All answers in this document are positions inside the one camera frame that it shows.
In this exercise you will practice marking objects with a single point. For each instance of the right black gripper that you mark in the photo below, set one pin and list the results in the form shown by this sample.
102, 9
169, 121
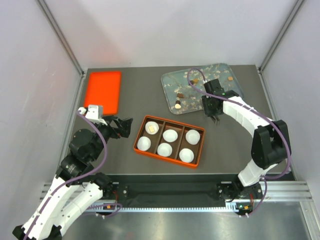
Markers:
209, 112

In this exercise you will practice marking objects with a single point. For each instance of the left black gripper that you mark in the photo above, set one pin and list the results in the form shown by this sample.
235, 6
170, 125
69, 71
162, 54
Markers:
124, 132

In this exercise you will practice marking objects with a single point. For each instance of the white heart chocolate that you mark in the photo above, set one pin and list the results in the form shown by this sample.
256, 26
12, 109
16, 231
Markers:
177, 106

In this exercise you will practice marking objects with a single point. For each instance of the orange chocolate box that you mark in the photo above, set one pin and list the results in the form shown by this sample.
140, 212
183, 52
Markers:
179, 144

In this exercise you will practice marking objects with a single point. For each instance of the metal tongs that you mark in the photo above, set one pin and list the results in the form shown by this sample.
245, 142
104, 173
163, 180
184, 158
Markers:
215, 119

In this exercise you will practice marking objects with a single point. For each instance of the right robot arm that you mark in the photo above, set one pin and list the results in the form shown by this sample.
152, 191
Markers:
271, 153

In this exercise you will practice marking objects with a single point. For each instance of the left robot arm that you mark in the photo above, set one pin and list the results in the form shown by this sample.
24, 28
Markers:
77, 185

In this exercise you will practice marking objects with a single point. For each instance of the white paper cup front-left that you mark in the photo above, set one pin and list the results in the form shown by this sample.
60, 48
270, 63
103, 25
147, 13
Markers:
144, 143

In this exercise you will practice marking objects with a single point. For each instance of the white paper cup back-left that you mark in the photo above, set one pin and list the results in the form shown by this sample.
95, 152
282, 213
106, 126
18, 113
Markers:
154, 124

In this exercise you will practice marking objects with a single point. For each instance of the floral blue tray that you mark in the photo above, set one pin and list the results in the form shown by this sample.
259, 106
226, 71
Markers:
176, 82

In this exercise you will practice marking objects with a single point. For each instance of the white paper cup back-right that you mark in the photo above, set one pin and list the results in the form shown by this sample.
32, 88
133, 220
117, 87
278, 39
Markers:
192, 137

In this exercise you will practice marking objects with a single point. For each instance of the white paper cup back-middle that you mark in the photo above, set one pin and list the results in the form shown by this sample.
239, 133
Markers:
170, 135

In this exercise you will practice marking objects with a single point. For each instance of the orange box lid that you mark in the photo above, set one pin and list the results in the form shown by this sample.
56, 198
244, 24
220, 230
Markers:
103, 89

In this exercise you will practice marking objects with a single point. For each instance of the white paper cup front-right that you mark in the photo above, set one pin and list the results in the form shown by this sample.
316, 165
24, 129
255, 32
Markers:
186, 155

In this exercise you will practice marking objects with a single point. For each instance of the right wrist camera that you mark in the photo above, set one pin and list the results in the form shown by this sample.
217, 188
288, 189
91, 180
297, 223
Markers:
213, 87

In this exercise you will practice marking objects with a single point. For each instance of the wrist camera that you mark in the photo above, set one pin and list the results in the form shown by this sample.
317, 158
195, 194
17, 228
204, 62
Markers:
213, 87
94, 113

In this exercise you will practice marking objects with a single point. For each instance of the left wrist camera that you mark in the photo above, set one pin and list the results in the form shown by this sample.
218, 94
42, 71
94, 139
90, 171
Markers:
94, 113

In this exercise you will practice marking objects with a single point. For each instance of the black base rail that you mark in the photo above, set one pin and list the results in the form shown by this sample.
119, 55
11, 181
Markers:
175, 190

